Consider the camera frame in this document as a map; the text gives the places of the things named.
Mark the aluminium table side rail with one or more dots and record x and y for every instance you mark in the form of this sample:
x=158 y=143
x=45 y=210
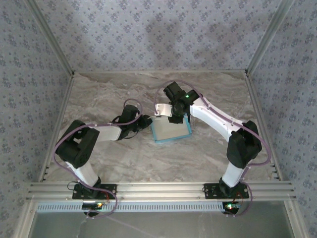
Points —
x=255 y=99
x=65 y=99

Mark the wide aluminium frame rail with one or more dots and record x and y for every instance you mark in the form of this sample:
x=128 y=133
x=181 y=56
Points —
x=161 y=191

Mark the white and blue paper box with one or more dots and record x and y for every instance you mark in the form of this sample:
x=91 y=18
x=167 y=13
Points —
x=171 y=131

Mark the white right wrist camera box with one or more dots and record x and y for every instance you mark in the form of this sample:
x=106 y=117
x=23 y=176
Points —
x=163 y=110

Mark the aluminium upright post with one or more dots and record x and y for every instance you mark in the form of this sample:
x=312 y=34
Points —
x=52 y=34
x=268 y=34

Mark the thin aluminium table edge bar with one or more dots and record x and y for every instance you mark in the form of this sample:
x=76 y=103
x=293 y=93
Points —
x=161 y=72

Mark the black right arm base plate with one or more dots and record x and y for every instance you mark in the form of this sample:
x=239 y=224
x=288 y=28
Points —
x=210 y=192

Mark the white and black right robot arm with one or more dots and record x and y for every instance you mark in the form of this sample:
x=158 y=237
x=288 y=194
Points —
x=213 y=115

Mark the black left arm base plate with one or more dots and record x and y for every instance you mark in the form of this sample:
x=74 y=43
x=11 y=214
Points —
x=111 y=192

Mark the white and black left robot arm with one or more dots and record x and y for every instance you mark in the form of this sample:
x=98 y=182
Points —
x=86 y=173

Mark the aluminium frame leg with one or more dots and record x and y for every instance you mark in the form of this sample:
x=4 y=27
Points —
x=296 y=220
x=23 y=220

